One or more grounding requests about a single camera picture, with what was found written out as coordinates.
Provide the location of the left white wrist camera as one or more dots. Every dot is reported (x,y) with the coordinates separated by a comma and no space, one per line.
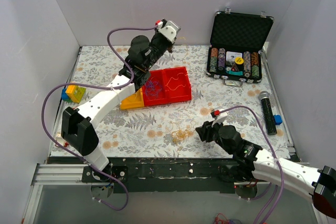
(168,29)

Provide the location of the white red toy figure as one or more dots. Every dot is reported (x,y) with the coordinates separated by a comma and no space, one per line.
(60,140)

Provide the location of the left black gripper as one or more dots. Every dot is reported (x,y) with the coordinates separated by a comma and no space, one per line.
(163,41)

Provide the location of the red plastic bin tray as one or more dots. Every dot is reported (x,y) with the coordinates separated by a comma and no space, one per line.
(167,86)

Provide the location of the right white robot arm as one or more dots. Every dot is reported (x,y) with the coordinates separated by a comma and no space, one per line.
(316,185)

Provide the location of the blue toy block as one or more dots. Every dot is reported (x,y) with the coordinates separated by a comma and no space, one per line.
(64,96)

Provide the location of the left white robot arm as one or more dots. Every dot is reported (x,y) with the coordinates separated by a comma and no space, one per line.
(78,125)

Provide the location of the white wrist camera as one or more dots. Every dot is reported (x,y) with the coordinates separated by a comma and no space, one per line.
(219,115)
(168,29)

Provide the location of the yellow green toy block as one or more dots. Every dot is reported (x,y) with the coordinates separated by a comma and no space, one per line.
(76,93)

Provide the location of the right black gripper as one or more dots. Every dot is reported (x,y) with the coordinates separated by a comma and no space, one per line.
(208,132)

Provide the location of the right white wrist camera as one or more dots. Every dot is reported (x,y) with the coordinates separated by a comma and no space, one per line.
(219,115)

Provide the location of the aluminium frame rail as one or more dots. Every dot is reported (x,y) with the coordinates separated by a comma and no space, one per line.
(58,174)

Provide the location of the yellow plastic bin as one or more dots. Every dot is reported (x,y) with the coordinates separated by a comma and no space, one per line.
(134,101)

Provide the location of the black poker chip case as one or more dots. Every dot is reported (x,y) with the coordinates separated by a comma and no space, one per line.
(235,46)

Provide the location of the black microphone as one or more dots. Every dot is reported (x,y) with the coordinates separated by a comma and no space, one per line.
(268,115)

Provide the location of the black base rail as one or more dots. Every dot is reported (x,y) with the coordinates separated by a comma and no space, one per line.
(180,174)

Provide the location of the small blue block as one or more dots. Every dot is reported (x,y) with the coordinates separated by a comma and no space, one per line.
(278,119)

